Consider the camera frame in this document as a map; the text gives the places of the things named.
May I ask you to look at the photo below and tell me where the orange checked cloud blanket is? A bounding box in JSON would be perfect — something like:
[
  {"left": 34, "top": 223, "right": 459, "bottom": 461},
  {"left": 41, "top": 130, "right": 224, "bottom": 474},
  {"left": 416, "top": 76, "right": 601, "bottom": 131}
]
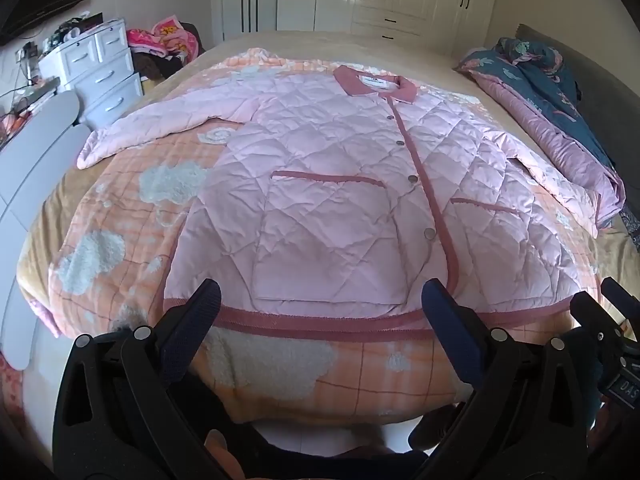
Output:
[{"left": 47, "top": 47, "right": 608, "bottom": 423}]

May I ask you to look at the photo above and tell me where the pink quilted jacket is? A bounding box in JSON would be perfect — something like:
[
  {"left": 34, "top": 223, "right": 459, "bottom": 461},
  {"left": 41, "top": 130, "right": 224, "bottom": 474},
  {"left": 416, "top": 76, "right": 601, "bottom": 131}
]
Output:
[{"left": 76, "top": 64, "right": 603, "bottom": 345}]

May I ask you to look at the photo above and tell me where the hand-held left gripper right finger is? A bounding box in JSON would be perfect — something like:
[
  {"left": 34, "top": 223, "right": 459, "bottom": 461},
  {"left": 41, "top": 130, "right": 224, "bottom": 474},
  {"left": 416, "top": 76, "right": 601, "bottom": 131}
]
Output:
[{"left": 410, "top": 278, "right": 608, "bottom": 480}]

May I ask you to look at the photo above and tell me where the cluttered side desk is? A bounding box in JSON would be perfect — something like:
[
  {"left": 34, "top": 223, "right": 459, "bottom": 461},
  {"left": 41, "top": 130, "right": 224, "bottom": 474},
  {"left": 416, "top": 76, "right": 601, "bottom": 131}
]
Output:
[{"left": 0, "top": 40, "right": 60, "bottom": 136}]

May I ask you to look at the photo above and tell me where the white door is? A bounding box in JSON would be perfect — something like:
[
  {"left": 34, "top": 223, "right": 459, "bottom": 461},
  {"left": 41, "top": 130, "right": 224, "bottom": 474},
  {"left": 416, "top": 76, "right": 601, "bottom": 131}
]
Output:
[{"left": 210, "top": 0, "right": 279, "bottom": 43}]

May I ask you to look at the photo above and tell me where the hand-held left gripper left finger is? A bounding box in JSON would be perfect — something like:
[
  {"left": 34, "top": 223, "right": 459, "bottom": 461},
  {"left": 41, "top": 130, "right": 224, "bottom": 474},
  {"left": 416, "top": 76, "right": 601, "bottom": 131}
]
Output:
[{"left": 51, "top": 279, "right": 236, "bottom": 480}]

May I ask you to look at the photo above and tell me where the bed with beige sheet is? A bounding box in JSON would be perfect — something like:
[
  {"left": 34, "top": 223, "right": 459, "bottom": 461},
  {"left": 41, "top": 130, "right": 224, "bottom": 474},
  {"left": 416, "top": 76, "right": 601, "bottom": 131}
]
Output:
[{"left": 15, "top": 27, "right": 640, "bottom": 431}]

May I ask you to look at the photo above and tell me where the blue floral duvet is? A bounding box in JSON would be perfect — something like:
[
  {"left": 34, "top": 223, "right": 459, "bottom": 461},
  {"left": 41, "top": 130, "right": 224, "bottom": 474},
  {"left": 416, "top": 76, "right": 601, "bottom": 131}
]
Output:
[{"left": 454, "top": 37, "right": 627, "bottom": 236}]

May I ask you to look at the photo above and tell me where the black box on chest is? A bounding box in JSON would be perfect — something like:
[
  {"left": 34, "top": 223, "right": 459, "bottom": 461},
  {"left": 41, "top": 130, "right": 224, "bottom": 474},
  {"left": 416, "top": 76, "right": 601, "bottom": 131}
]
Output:
[{"left": 50, "top": 12, "right": 104, "bottom": 42}]

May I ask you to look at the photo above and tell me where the dark patterned pillow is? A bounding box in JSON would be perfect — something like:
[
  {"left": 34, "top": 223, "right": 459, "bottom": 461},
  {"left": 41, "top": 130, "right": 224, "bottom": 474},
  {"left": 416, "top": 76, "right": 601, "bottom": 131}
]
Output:
[{"left": 619, "top": 209, "right": 640, "bottom": 248}]

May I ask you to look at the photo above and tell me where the white drawer chest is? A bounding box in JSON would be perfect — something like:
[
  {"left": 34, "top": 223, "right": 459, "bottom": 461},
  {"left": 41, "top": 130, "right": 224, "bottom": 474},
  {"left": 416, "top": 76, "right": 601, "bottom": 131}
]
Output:
[{"left": 39, "top": 19, "right": 146, "bottom": 131}]

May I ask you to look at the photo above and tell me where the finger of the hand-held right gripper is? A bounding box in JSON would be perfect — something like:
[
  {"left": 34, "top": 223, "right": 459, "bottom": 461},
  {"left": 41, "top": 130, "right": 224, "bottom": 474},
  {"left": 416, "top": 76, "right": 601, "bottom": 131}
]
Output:
[
  {"left": 570, "top": 290, "right": 627, "bottom": 362},
  {"left": 602, "top": 276, "right": 640, "bottom": 324}
]

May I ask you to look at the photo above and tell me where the pink floral cloth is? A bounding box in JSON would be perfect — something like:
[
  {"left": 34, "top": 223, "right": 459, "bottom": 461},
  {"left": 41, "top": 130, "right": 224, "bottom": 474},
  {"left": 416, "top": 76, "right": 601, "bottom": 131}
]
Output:
[{"left": 126, "top": 16, "right": 201, "bottom": 58}]

